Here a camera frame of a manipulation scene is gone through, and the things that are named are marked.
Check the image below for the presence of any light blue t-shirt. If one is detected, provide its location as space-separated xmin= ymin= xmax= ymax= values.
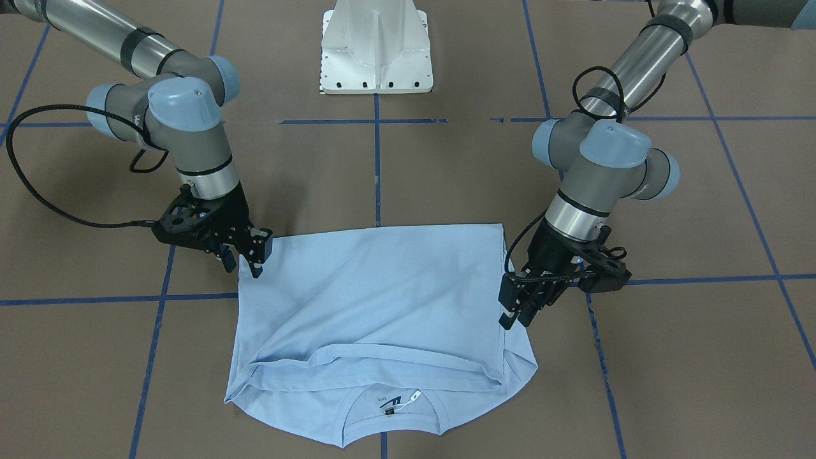
xmin=224 ymin=224 xmax=538 ymax=448

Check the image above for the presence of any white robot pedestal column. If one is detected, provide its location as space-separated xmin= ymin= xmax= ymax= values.
xmin=319 ymin=1 xmax=434 ymax=95

